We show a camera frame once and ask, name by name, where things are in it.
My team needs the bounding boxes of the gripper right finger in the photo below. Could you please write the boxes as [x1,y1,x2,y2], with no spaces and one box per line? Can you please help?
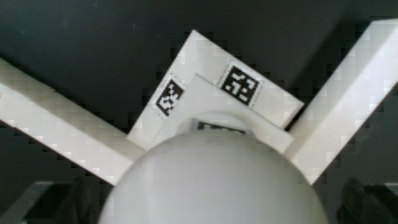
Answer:
[336,178,398,224]

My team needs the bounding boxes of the white front fence bar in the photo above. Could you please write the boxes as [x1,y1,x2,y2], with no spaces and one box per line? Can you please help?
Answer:
[0,59,144,185]

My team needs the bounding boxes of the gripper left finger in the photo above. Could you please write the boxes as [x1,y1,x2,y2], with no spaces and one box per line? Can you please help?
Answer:
[0,178,112,224]

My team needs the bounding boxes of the white lamp bulb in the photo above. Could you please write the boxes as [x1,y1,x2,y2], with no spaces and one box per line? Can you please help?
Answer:
[96,111,331,224]

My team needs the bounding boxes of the white right fence bar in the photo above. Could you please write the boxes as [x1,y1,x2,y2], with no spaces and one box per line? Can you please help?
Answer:
[285,18,398,183]

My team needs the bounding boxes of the white fence bar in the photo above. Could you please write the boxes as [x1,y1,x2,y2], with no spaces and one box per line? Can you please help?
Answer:
[0,59,144,185]
[285,18,398,183]

